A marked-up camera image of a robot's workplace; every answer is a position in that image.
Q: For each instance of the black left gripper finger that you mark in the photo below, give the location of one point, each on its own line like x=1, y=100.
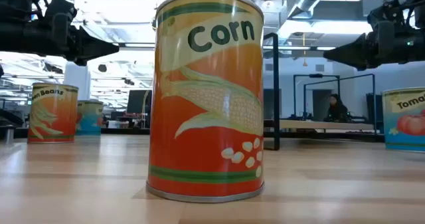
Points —
x=94, y=43
x=89, y=58

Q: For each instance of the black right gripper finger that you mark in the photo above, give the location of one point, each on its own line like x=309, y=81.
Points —
x=358, y=62
x=358, y=48

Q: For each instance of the tomatoes label blue can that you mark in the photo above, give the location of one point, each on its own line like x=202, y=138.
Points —
x=405, y=124
x=91, y=121

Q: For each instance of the green beans orange can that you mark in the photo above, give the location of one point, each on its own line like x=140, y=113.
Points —
x=53, y=117

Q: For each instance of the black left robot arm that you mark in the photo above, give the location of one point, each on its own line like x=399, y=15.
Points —
x=16, y=4

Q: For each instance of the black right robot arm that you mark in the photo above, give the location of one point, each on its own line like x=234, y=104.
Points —
x=421, y=4

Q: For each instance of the white round pillar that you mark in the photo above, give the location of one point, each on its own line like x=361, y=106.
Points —
x=77, y=74

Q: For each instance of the person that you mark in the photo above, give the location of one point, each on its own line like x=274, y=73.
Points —
x=337, y=111

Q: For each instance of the yellow hanging pendant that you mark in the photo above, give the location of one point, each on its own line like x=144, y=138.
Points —
x=304, y=64

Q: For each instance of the black monitor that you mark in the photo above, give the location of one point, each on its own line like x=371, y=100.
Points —
x=137, y=101

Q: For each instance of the corn label orange can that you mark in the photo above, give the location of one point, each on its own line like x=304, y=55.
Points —
x=206, y=117

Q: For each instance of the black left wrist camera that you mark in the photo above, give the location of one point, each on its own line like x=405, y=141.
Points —
x=59, y=6

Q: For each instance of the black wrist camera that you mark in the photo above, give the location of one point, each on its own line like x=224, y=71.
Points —
x=59, y=6
x=382, y=11

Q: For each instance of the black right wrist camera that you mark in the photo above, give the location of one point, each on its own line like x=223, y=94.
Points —
x=382, y=11

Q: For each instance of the grey metal post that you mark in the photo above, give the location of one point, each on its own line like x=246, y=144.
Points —
x=9, y=136

